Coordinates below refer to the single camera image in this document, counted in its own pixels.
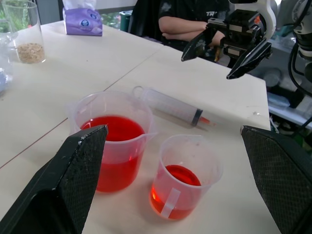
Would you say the person in black shirt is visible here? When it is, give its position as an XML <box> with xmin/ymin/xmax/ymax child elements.
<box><xmin>128</xmin><ymin>0</ymin><xmax>236</xmax><ymax>68</ymax></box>

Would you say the large beaker with red liquid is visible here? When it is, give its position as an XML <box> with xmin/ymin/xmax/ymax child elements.
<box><xmin>65</xmin><ymin>90</ymin><xmax>158</xmax><ymax>194</ymax></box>

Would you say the clear plastic bag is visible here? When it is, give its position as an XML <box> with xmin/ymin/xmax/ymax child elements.
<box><xmin>0</xmin><ymin>31</ymin><xmax>19</xmax><ymax>96</ymax></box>

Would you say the clear plastic syringe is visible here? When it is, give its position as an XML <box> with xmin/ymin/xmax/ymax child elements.
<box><xmin>132</xmin><ymin>85</ymin><xmax>217</xmax><ymax>129</ymax></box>

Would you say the purple tissue pack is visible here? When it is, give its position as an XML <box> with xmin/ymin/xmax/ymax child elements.
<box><xmin>62</xmin><ymin>0</ymin><xmax>103</xmax><ymax>37</ymax></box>

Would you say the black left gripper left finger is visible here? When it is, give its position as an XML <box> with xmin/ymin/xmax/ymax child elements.
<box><xmin>0</xmin><ymin>124</ymin><xmax>109</xmax><ymax>234</ymax></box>

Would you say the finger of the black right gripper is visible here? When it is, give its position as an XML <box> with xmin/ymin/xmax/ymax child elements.
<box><xmin>226</xmin><ymin>38</ymin><xmax>273</xmax><ymax>80</ymax></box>
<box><xmin>180</xmin><ymin>28</ymin><xmax>220</xmax><ymax>62</ymax></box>

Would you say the small beaker with red liquid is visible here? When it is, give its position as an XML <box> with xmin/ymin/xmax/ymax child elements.
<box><xmin>149</xmin><ymin>134</ymin><xmax>224</xmax><ymax>221</ymax></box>

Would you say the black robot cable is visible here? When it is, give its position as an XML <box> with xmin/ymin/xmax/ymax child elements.
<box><xmin>288</xmin><ymin>43</ymin><xmax>312</xmax><ymax>96</ymax></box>

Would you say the glass jar with grains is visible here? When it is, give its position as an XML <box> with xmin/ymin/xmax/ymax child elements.
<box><xmin>1</xmin><ymin>0</ymin><xmax>47</xmax><ymax>64</ymax></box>

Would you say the dark green bottle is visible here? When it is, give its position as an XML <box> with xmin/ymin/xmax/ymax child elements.
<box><xmin>119</xmin><ymin>10</ymin><xmax>134</xmax><ymax>32</ymax></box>

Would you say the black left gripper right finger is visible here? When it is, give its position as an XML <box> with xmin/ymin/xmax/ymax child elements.
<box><xmin>239</xmin><ymin>125</ymin><xmax>312</xmax><ymax>234</ymax></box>

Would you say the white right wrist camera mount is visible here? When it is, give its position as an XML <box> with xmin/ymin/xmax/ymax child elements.
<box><xmin>228</xmin><ymin>0</ymin><xmax>277</xmax><ymax>41</ymax></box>

